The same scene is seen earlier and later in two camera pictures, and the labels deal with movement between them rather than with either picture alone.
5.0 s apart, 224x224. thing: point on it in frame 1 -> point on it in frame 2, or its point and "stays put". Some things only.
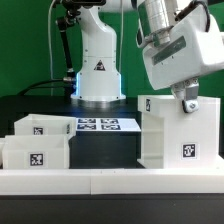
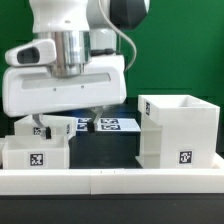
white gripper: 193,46 -> 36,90
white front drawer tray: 40,151 stays put
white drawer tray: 45,125 stays put
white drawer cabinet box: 172,138 stays put
